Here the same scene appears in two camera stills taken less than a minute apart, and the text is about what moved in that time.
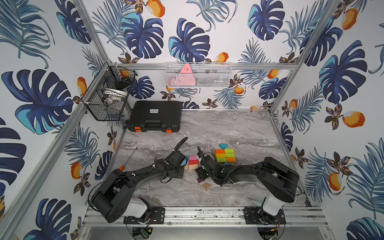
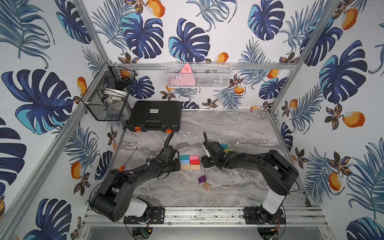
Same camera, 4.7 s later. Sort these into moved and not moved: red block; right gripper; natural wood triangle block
Moved: right gripper
Not moved: red block; natural wood triangle block
